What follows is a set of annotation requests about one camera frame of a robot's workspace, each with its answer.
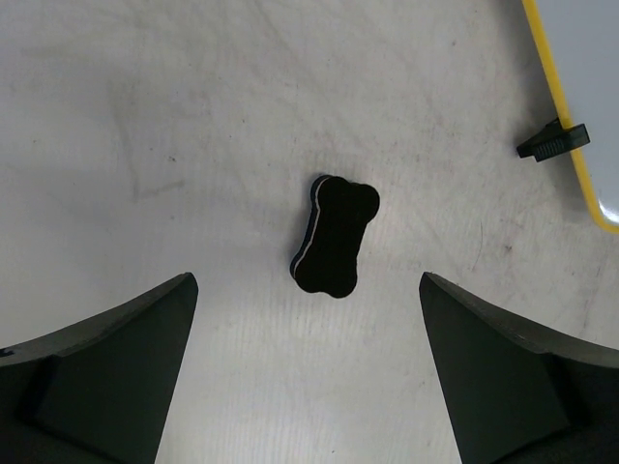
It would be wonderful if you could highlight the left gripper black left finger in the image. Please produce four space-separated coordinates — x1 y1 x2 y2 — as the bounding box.
1 273 198 463

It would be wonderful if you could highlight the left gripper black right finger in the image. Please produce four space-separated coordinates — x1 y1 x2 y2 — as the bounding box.
419 273 618 463

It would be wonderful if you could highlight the black bone shaped eraser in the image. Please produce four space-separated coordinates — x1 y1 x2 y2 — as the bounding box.
290 175 380 299

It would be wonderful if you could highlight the yellow framed whiteboard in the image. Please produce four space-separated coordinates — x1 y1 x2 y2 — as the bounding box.
522 1 618 233

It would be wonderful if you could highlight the black whiteboard foot lower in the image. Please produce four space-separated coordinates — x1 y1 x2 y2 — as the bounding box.
516 118 590 162

